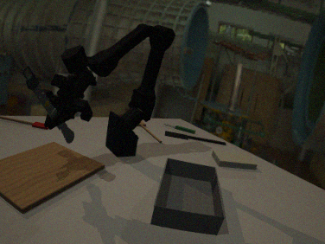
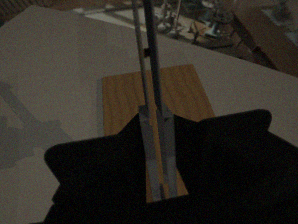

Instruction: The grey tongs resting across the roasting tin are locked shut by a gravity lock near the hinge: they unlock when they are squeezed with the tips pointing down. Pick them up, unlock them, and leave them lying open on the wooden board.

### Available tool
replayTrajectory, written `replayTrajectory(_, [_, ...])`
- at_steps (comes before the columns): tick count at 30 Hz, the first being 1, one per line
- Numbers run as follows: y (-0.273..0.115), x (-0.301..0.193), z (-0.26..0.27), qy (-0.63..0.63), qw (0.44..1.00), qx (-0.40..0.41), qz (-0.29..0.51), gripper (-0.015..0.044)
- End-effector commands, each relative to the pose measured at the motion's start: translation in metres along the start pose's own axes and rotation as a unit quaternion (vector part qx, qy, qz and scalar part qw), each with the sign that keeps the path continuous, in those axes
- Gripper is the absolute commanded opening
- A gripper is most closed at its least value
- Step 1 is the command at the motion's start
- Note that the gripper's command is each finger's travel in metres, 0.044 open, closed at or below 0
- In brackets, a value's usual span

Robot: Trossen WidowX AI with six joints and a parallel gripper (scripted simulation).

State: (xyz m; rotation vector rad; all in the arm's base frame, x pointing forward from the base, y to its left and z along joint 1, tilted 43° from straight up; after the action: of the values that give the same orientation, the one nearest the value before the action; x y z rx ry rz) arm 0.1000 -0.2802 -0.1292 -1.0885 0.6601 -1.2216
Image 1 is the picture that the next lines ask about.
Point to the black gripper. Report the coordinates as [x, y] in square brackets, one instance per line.
[67, 106]

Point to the brown wooden board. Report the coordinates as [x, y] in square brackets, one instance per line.
[30, 178]

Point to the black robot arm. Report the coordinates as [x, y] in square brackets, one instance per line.
[105, 61]

